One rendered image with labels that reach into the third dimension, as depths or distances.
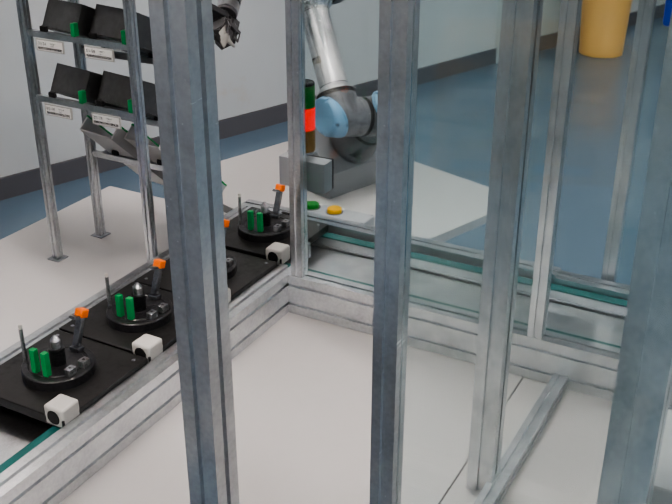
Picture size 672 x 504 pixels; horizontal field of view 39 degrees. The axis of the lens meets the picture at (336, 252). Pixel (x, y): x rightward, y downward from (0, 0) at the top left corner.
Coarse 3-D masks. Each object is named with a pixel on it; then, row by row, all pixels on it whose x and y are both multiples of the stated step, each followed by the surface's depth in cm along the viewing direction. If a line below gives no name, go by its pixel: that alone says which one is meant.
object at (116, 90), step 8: (104, 72) 233; (104, 80) 232; (112, 80) 231; (120, 80) 229; (128, 80) 228; (104, 88) 232; (112, 88) 230; (120, 88) 229; (128, 88) 227; (144, 88) 228; (152, 88) 229; (104, 96) 232; (112, 96) 230; (120, 96) 229; (128, 96) 227; (144, 96) 228; (152, 96) 230; (112, 104) 230; (120, 104) 228; (152, 104) 231; (152, 112) 232
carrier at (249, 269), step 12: (228, 252) 233; (168, 264) 227; (228, 264) 221; (240, 264) 227; (252, 264) 227; (264, 264) 227; (276, 264) 229; (144, 276) 222; (168, 276) 222; (228, 276) 220; (240, 276) 222; (252, 276) 222; (168, 288) 217; (228, 288) 212; (240, 288) 217; (228, 300) 213
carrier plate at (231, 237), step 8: (256, 208) 258; (288, 216) 253; (232, 224) 248; (232, 232) 244; (232, 240) 240; (240, 240) 240; (288, 240) 240; (232, 248) 236; (240, 248) 235; (248, 248) 235; (256, 248) 235; (264, 248) 235; (256, 256) 233; (264, 256) 232
